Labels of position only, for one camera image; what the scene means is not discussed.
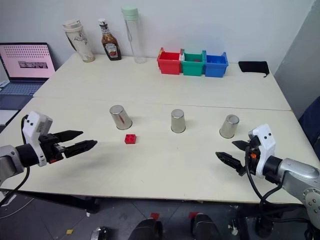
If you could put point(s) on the clear bottle with green lid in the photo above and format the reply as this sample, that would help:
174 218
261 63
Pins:
135 35

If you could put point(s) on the green plastic storage bin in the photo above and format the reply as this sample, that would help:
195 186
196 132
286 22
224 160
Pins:
192 67

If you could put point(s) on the red toy building brick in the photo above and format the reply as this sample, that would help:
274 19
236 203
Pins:
131 139

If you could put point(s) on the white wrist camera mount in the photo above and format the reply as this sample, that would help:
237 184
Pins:
33 125
265 142

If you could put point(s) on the black table leg base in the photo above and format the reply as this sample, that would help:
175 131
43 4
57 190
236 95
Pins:
280 217

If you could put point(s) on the small yellow floor scrap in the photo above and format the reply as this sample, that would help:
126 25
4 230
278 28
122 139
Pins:
69 231

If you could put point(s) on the dark rounded shape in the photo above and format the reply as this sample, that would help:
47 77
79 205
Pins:
145 230
203 226

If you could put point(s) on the blue plastic storage bin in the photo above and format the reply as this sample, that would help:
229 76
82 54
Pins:
214 68

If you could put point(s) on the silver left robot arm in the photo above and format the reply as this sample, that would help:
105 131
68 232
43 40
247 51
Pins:
10 160

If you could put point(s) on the blue chair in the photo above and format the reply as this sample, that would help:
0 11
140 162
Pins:
311 120

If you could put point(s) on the ketchup bottle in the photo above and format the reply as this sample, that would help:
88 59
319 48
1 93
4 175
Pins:
111 45

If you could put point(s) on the white flat device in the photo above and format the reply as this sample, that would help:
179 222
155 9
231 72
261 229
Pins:
6 117

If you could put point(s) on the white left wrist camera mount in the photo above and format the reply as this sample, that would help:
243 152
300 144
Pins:
33 125

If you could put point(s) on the upside-down steel cup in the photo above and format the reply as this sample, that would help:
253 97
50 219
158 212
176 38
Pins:
229 127
178 121

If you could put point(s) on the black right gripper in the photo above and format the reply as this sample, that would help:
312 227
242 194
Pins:
253 155

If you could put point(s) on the cream travel tumbler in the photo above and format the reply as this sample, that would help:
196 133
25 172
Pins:
80 42

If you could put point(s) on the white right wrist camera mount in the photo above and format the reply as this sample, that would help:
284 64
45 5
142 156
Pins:
265 142

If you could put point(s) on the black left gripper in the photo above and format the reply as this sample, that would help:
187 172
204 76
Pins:
51 150

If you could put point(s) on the black cloth pouch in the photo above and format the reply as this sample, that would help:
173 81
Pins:
253 66

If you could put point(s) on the open laptop with pink screen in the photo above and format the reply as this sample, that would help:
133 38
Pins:
25 62

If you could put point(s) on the red plastic storage bin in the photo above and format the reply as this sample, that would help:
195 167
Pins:
170 63

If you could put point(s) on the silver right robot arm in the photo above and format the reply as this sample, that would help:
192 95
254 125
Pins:
297 175

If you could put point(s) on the steel cup with red reflection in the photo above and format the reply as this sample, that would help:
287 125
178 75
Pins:
120 117

